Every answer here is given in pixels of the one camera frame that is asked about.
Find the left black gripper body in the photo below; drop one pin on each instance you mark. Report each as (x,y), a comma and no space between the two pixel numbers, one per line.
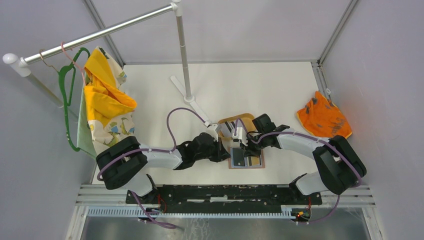
(213,153)

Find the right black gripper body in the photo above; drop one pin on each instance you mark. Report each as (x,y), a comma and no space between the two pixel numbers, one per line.
(254,148)

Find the black card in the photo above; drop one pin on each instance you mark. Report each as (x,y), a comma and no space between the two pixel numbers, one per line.
(237,159)

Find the silver striped card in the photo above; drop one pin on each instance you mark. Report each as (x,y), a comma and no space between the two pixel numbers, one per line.
(228,128)

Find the tan oval tray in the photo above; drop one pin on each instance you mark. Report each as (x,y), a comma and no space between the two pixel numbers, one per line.
(245,118)

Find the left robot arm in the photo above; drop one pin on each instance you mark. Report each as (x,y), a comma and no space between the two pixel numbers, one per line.
(120,166)

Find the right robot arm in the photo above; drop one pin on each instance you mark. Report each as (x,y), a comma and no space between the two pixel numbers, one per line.
(338,165)

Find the orange cloth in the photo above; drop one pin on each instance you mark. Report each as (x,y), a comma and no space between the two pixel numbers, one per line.
(321,118)

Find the yellow dinosaur print garment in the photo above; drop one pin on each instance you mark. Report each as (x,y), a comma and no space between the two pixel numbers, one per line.
(106,111)

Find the pink hanger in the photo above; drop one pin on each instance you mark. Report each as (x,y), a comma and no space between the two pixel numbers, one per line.
(74,63)

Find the green hanger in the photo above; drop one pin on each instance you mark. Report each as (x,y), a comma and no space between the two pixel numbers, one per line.
(68,95)

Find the metal clothes rack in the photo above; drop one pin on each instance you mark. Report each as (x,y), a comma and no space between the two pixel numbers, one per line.
(21,64)

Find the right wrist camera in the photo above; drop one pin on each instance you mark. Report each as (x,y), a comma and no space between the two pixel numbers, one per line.
(240,136)

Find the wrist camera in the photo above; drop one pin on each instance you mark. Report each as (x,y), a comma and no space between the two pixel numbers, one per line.
(213,130)
(240,136)

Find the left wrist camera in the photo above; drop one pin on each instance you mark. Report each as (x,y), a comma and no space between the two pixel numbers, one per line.
(213,130)

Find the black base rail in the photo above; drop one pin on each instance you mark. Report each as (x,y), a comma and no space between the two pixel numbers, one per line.
(228,199)

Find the white cable duct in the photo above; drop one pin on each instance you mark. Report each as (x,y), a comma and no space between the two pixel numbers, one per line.
(115,211)

